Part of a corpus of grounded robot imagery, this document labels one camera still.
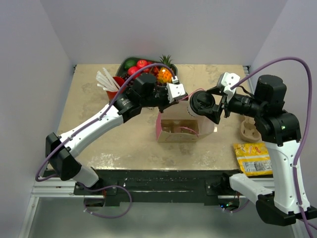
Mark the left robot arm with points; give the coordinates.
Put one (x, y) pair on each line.
(62, 150)

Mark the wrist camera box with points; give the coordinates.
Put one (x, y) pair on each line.
(175, 92)
(225, 82)

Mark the paper bag pink handles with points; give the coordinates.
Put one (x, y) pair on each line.
(179, 112)

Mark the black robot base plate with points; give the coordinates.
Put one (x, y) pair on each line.
(201, 186)

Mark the aluminium frame rail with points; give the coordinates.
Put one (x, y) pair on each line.
(55, 188)

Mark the red apple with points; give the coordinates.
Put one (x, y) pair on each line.
(141, 63)
(132, 70)

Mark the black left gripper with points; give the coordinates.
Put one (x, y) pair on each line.
(167, 103)

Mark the dark green fruit tray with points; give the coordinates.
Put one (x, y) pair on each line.
(122, 70)

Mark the yellow snack bag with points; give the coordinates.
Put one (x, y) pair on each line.
(253, 159)

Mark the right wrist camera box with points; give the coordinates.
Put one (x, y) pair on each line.
(225, 82)

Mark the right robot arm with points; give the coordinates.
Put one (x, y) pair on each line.
(280, 132)

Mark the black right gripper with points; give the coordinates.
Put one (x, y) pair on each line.
(215, 113)

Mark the orange plastic pineapple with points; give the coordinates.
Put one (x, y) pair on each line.
(164, 75)

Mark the green lime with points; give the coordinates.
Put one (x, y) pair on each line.
(129, 63)

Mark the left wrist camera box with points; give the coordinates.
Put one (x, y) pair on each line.
(175, 92)

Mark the brown cardboard cup carrier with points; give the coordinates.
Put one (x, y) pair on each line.
(248, 131)

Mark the red plastic cup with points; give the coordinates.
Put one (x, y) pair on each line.
(118, 82)

